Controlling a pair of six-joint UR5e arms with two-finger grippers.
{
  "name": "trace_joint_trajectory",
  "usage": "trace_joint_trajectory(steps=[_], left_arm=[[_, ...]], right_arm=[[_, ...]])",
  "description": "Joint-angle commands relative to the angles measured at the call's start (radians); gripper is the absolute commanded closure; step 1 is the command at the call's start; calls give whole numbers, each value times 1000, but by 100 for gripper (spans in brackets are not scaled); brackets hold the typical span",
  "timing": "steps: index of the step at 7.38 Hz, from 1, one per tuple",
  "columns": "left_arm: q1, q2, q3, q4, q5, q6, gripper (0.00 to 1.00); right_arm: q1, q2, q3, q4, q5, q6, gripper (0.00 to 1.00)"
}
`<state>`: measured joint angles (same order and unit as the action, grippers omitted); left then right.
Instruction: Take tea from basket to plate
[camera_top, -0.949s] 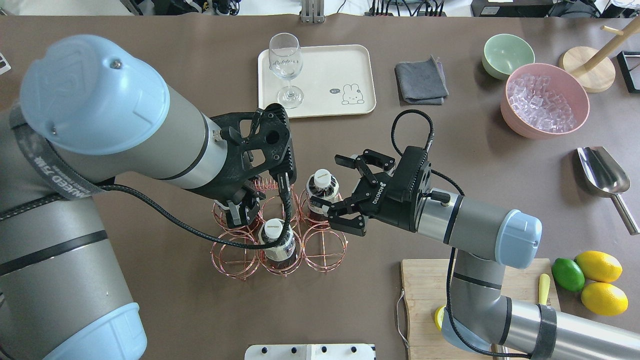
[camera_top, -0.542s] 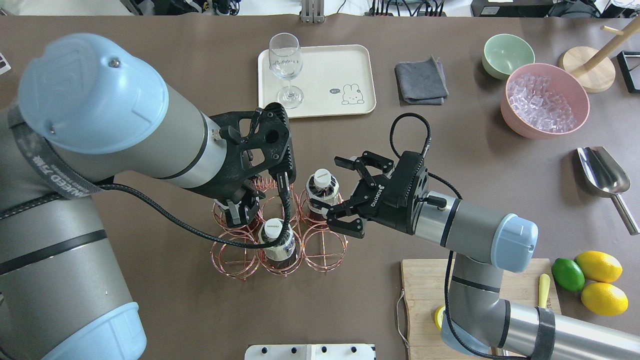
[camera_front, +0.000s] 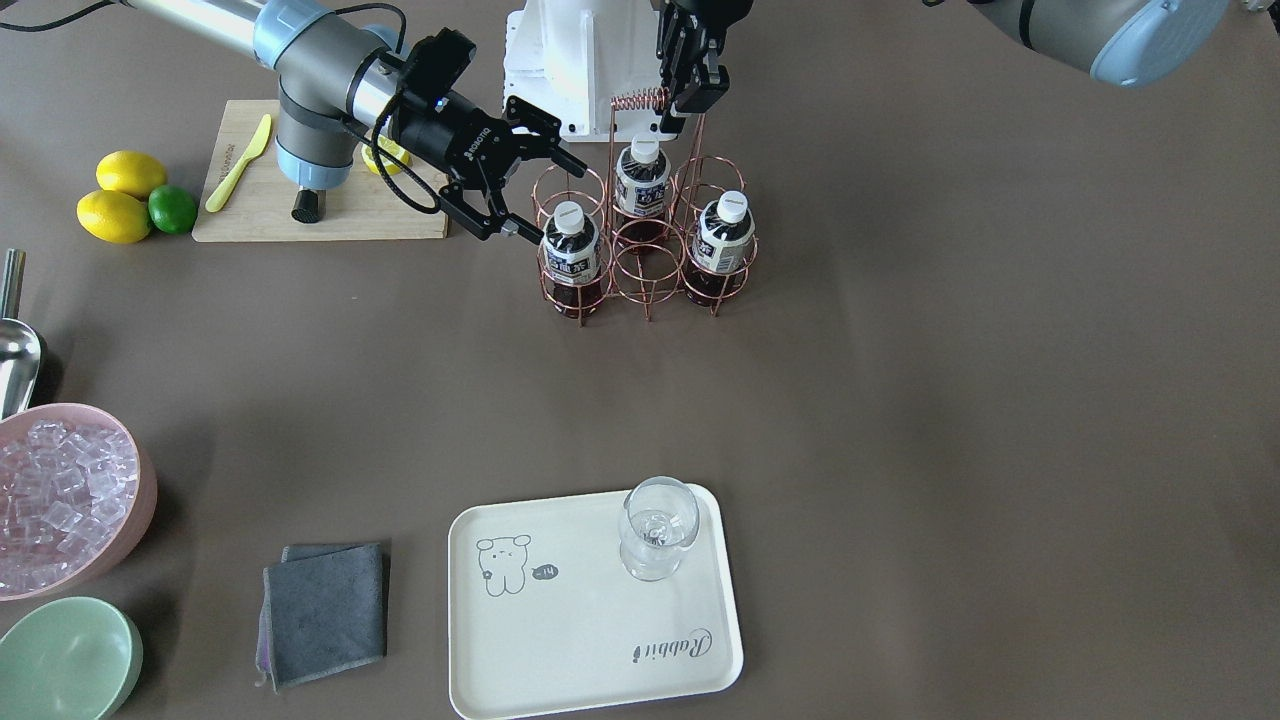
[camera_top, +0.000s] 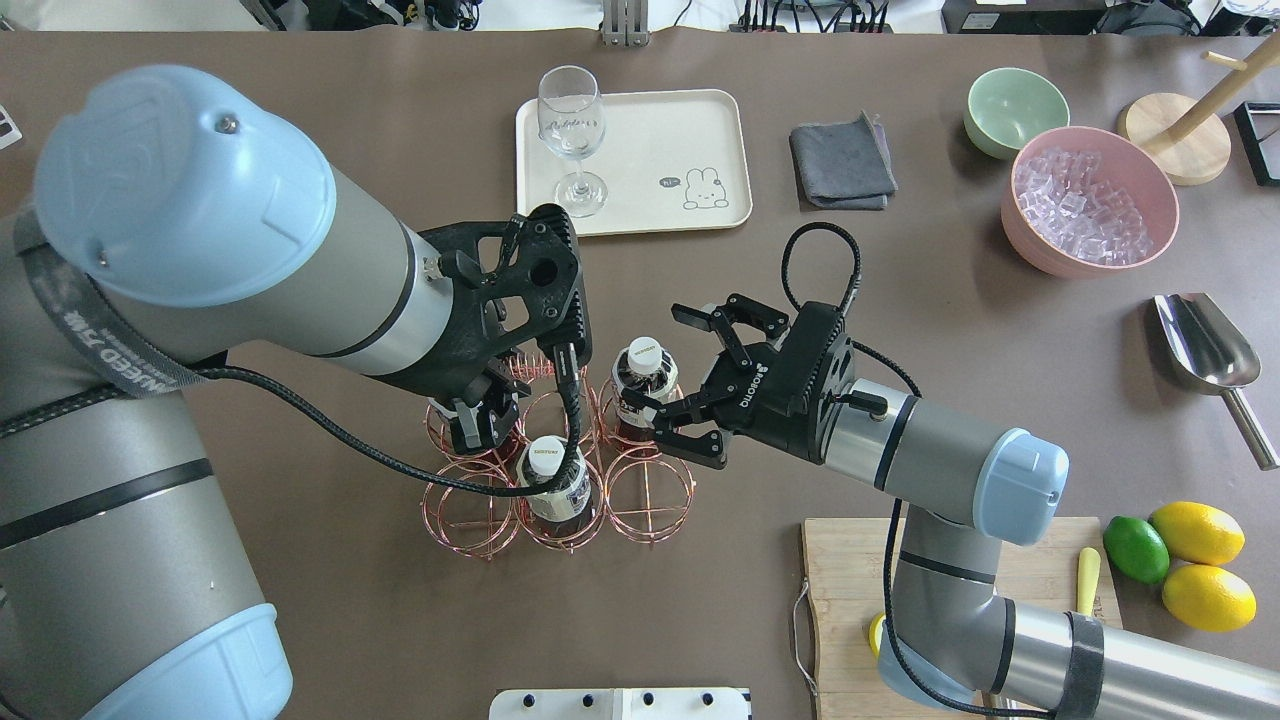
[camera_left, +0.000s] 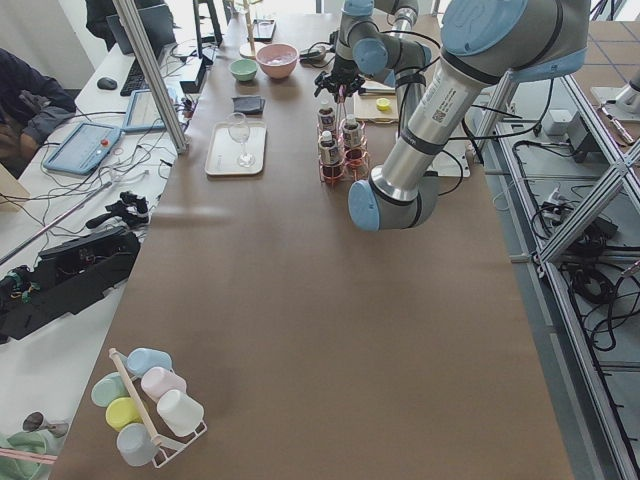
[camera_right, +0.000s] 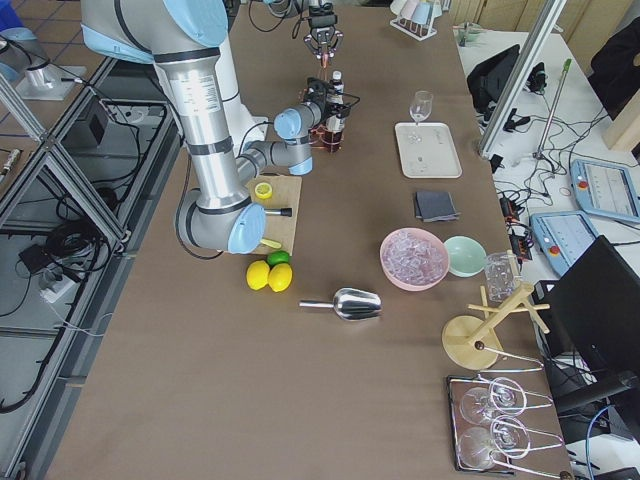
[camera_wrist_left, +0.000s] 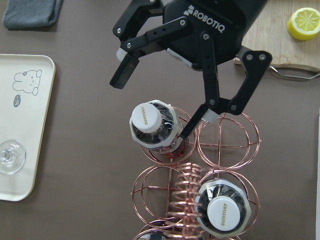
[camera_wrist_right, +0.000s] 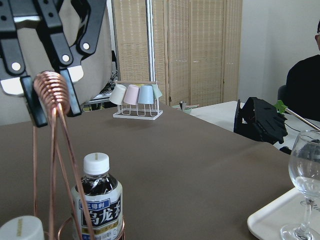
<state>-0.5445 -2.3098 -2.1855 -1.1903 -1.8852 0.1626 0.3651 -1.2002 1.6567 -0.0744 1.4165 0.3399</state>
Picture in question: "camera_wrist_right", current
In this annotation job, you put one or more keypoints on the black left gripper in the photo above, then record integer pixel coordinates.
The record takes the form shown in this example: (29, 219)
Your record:
(22, 54)

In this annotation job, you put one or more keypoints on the blue cup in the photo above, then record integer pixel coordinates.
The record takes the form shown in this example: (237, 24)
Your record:
(146, 95)

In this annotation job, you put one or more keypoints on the white cup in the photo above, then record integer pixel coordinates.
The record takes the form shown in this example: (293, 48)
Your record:
(118, 94)

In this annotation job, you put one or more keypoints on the cream rabbit tray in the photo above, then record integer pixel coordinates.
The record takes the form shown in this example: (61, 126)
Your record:
(266, 223)

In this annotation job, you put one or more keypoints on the white cup rack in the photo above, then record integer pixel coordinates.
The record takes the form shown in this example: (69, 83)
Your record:
(139, 111)

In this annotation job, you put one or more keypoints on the seated person dark clothes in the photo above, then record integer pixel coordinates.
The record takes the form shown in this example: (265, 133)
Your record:
(303, 88)

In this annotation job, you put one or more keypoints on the wooden folding screen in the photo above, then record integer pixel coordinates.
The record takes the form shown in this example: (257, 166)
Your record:
(196, 47)

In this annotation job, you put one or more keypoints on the aluminium frame post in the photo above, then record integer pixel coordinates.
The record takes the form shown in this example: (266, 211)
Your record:
(150, 38)

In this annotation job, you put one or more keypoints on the copper wire bottle basket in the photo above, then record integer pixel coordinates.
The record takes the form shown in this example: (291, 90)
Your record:
(80, 216)

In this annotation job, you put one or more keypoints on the tea bottle white cap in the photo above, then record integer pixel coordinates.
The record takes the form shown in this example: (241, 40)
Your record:
(104, 197)

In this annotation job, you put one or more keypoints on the black equipment case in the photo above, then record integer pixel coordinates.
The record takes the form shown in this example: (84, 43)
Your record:
(258, 120)

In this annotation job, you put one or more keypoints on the steel jigger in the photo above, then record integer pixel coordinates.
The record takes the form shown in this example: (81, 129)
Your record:
(182, 105)

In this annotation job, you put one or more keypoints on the green cup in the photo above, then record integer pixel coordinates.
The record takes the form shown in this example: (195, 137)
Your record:
(156, 91)

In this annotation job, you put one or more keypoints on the clear wine glass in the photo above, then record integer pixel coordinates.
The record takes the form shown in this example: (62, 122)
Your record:
(304, 172)

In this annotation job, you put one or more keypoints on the pink cup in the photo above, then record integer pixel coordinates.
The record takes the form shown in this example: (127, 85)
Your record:
(131, 95)

